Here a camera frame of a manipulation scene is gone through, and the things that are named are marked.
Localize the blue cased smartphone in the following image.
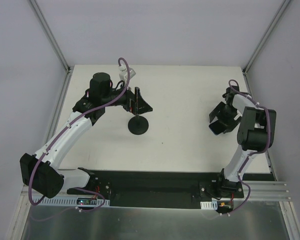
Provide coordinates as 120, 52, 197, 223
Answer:
209, 120, 227, 136

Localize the black phone stand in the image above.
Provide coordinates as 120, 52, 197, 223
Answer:
128, 114, 149, 136

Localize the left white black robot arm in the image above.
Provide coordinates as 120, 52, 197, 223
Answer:
20, 69, 153, 199

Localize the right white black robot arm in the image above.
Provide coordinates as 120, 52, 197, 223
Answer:
205, 85, 277, 200

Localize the right orange connector board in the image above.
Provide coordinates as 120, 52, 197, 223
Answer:
218, 201, 234, 209

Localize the left green lit circuit board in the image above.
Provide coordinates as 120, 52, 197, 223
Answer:
76, 197, 98, 206

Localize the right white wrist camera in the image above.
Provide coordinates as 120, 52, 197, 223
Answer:
232, 94, 256, 114

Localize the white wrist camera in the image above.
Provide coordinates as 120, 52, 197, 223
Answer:
232, 94, 256, 114
118, 65, 136, 82

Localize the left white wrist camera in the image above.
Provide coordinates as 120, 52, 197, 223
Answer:
118, 65, 136, 82

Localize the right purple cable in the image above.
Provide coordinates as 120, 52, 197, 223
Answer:
202, 79, 272, 222

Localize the purple cable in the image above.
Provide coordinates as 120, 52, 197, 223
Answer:
27, 57, 131, 222
202, 79, 272, 222

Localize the aluminium front rail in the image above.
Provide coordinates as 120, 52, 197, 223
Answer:
241, 181, 291, 202

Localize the left aluminium frame post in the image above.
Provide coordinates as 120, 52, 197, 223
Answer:
27, 0, 71, 73

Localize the aluminium frame post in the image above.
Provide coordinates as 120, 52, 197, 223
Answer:
27, 0, 71, 73
242, 0, 293, 76

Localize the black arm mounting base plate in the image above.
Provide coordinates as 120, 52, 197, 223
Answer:
66, 169, 251, 208

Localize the right white slotted cable duct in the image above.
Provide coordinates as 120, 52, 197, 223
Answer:
200, 200, 218, 211

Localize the white slotted cable duct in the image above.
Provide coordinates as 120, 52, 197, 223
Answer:
39, 196, 110, 208
200, 200, 218, 211

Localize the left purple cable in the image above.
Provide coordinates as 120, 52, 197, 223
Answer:
27, 57, 131, 222

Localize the right aluminium frame post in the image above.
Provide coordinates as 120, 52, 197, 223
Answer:
242, 0, 293, 76

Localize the left white slotted cable duct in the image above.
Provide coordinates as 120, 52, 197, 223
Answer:
39, 196, 110, 208

